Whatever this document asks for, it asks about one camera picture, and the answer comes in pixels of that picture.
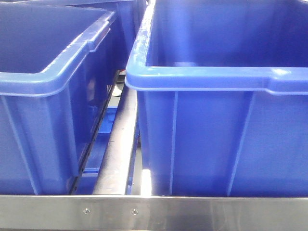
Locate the blue bin on lower layer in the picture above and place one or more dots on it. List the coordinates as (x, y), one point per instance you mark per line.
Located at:
(88, 179)

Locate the blue bin right close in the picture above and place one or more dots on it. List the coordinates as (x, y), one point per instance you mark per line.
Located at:
(222, 89)

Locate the blue bin close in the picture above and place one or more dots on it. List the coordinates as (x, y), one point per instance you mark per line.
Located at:
(55, 66)
(222, 89)
(129, 14)

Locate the blue bin rear close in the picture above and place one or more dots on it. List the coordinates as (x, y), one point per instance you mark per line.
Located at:
(129, 14)

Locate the blue bin left close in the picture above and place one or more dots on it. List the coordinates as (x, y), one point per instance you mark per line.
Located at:
(55, 66)

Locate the steel shelf front rail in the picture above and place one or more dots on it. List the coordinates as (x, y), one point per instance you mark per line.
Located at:
(136, 213)

